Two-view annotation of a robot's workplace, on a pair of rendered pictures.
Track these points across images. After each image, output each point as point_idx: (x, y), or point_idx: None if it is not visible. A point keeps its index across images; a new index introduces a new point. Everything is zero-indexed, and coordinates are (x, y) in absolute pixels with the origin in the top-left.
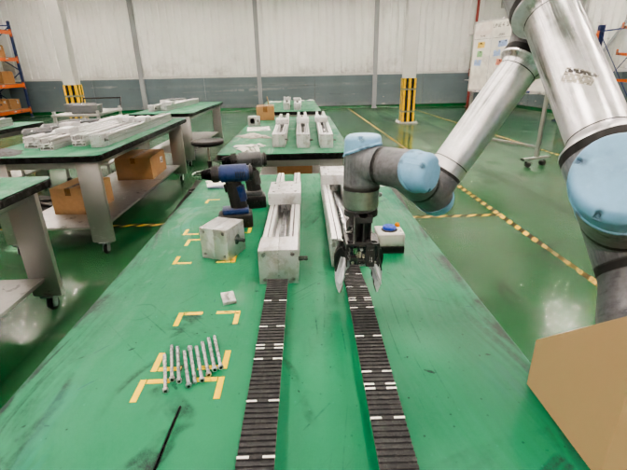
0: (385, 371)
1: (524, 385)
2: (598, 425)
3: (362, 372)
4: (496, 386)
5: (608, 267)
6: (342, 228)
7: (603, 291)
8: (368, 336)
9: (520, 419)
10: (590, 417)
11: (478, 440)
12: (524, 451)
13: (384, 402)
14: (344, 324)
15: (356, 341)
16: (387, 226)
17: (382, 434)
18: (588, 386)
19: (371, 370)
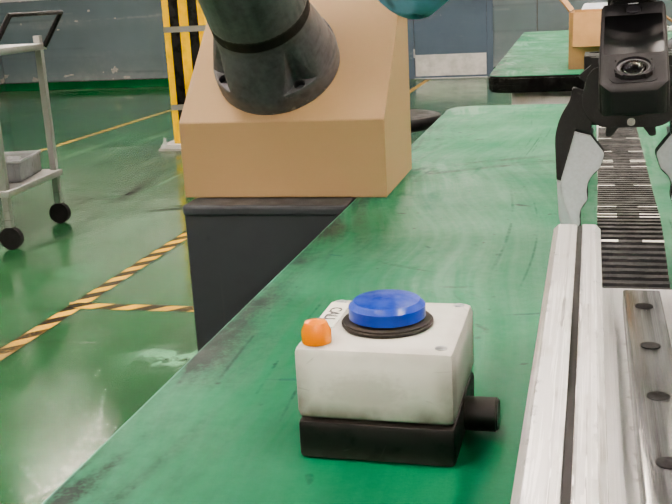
0: (607, 166)
1: (391, 196)
2: (407, 118)
3: (646, 166)
4: (433, 196)
5: (308, 0)
6: (667, 358)
7: (318, 32)
8: (625, 185)
9: (438, 184)
10: (405, 121)
11: (507, 178)
12: (462, 175)
13: (619, 155)
14: (669, 244)
15: (649, 181)
16: (399, 296)
17: (631, 147)
18: (402, 93)
19: (630, 166)
